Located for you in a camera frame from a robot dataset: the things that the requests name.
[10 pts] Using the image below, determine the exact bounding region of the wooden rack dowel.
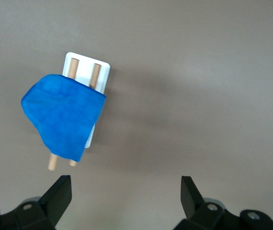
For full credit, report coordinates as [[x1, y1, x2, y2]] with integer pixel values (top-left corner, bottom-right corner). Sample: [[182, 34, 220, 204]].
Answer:
[[47, 58, 79, 171], [68, 63, 102, 168]]

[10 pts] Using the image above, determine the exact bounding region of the white rack base plate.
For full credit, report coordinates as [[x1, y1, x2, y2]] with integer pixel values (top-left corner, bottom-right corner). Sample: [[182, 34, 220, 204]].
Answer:
[[62, 52, 111, 149]]

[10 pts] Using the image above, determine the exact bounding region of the blue microfibre towel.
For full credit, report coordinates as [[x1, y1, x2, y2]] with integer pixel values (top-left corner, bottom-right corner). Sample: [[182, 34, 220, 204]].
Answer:
[[20, 73, 107, 162]]

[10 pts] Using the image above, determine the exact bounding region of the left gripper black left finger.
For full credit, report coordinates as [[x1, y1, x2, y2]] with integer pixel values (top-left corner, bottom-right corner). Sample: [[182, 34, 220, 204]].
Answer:
[[0, 175, 73, 230]]

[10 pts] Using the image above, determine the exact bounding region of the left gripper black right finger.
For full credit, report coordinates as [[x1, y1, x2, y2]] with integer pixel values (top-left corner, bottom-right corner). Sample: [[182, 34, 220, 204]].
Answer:
[[173, 176, 273, 230]]

